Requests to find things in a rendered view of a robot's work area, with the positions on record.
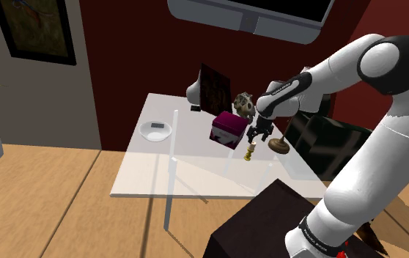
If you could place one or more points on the glass table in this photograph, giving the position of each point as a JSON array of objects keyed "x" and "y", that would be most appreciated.
[{"x": 190, "y": 168}]

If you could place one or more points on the brown round-based stand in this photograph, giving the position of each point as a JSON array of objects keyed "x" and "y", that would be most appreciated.
[{"x": 278, "y": 144}]

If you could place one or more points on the small black block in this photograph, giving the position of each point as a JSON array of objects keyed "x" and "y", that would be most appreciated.
[{"x": 195, "y": 108}]

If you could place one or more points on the dark picture panel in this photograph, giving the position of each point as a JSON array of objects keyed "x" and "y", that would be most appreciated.
[{"x": 214, "y": 91}]

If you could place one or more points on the grey skull figure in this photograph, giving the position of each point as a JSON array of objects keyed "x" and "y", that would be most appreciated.
[{"x": 244, "y": 103}]

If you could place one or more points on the magenta and white box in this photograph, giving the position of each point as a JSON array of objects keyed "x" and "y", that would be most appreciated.
[{"x": 228, "y": 130}]

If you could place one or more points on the framed wall picture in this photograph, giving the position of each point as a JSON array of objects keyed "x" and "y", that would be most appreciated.
[{"x": 36, "y": 30}]

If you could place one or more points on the black armchair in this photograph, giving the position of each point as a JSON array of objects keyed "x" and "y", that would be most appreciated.
[{"x": 329, "y": 141}]

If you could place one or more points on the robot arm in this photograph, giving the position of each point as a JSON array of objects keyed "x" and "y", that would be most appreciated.
[{"x": 376, "y": 168}]

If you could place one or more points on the white rounded vase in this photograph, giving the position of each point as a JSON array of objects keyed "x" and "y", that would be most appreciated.
[{"x": 193, "y": 92}]

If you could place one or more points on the white wall television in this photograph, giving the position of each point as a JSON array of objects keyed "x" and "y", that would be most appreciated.
[{"x": 261, "y": 18}]

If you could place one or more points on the gold candlestick with white candle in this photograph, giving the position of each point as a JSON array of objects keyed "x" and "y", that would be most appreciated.
[{"x": 249, "y": 151}]

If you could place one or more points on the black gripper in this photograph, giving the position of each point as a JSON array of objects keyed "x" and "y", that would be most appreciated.
[{"x": 262, "y": 128}]

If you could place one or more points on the white bowl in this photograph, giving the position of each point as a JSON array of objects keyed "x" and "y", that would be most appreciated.
[{"x": 155, "y": 131}]

